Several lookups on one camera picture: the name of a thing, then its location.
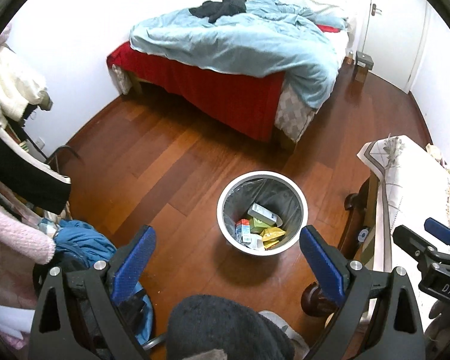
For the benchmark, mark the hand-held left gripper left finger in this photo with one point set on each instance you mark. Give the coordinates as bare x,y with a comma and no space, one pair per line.
133,260

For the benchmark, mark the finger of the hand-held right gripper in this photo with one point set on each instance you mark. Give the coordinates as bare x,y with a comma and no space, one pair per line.
410,237
440,228

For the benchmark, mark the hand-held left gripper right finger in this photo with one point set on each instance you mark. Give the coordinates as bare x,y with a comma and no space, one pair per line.
322,262

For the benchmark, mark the yellow snack packet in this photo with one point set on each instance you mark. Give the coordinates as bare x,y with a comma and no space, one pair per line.
273,235

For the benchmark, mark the green box with white label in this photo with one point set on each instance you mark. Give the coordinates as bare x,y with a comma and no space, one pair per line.
262,213

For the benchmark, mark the blue and white milk carton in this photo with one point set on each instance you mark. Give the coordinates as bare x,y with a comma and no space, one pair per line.
242,229

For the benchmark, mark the white round trash bin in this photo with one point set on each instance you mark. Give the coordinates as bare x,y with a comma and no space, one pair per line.
228,198

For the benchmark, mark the table with checked tablecloth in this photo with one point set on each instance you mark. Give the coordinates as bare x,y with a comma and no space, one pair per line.
408,195

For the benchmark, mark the blue cloth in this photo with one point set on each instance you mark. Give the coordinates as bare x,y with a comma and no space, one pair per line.
86,242

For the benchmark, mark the grey slipper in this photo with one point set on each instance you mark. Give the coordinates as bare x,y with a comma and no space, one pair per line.
285,326

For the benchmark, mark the pink fluffy garment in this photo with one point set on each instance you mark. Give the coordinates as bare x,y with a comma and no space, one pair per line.
15,236

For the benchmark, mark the black hanging garment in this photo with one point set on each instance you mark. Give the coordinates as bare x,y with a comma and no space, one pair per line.
22,172

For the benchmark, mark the small grey stool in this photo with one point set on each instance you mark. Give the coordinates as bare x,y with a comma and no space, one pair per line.
363,63

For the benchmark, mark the wooden bed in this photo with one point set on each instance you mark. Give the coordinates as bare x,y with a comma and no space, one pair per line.
217,93

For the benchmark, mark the red bed sheet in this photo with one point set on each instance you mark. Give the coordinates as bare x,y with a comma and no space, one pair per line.
210,86

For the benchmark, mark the white door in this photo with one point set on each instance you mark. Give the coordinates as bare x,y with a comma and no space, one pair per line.
393,30

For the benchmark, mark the white fluffy garment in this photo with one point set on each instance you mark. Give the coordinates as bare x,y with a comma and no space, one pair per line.
11,82

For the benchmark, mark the light blue duvet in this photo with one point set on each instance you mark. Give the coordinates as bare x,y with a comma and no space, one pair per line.
240,41

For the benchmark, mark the white pillow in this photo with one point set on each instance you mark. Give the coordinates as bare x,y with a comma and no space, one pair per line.
330,11

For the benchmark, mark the black clothing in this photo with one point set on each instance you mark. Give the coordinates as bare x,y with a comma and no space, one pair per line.
221,9

